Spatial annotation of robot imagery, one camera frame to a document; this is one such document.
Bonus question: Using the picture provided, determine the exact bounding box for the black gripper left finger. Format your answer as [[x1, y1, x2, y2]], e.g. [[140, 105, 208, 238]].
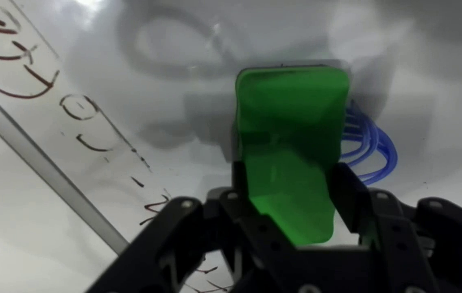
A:
[[86, 160, 304, 293]]

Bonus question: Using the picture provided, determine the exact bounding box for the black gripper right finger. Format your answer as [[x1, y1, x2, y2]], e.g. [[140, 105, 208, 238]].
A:
[[326, 162, 462, 293]]

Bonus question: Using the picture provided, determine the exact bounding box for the green duster block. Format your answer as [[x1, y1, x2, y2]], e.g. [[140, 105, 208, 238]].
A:
[[233, 64, 353, 250]]

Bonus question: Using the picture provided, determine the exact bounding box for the metal framed small whiteboard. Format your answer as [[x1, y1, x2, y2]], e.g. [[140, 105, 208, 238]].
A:
[[0, 0, 462, 293]]

